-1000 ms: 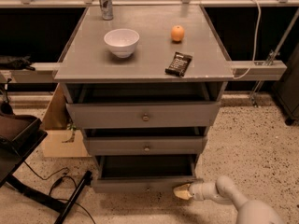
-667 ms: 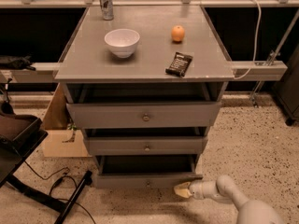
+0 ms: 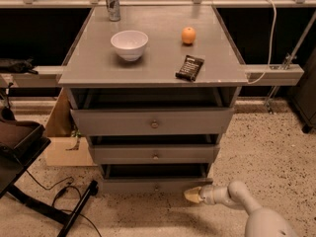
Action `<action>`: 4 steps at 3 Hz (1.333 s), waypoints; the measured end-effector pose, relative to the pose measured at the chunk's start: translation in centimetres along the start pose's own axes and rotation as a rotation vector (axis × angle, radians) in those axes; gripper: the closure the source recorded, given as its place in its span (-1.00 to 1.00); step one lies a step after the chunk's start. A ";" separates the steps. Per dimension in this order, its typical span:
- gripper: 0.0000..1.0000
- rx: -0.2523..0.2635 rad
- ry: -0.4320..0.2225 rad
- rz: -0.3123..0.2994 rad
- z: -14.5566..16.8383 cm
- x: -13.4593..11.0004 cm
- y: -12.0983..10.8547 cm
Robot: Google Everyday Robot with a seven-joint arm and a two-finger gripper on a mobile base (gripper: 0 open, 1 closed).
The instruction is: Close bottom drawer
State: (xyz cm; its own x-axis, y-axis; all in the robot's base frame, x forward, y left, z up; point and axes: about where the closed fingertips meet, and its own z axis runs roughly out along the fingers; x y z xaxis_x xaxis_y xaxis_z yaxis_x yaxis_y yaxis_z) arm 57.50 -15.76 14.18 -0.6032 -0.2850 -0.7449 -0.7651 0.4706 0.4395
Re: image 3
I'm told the grey top drawer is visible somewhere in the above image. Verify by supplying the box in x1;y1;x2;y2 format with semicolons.
71;107;234;136

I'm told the black floor cable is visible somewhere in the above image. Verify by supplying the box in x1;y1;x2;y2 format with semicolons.
25;170;103;237

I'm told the white bowl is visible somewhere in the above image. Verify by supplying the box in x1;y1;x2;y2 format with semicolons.
111;31;149;61

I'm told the cardboard box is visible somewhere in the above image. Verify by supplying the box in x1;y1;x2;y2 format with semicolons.
44;90;94;167

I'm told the grey middle drawer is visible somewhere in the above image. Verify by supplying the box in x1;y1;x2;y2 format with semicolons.
89;134;219;164

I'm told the white hanging cable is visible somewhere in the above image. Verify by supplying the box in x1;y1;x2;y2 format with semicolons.
246;0;277;85

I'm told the black snack bar packet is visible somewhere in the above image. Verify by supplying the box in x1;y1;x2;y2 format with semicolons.
175;55;204;82

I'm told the dark cabinet at right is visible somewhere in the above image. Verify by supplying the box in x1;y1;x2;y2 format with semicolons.
290;54;316;133

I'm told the metal rail frame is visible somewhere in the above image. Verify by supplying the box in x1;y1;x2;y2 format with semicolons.
0;0;316;116

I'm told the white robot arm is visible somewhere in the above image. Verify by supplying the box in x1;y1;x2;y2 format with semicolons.
184;181;299;237

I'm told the orange fruit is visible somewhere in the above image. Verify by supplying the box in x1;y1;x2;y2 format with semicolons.
181;27;197;44

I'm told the grey drawer cabinet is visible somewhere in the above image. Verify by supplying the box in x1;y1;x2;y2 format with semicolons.
60;6;247;183

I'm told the silver drink can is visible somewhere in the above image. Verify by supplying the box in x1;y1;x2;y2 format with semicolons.
106;0;120;22

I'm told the black bag on rail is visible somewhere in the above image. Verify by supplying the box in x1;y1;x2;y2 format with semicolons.
0;58;38;74

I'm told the grey bottom drawer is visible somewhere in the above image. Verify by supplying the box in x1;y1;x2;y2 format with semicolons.
102;163;212;194

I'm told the black chair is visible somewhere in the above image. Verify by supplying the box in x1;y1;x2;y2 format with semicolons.
0;108;98;237

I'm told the grey drawer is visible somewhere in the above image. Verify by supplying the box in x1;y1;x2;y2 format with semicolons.
89;134;219;164
71;107;234;136
102;163;212;194

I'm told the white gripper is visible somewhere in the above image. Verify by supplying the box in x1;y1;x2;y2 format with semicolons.
184;185;230;205

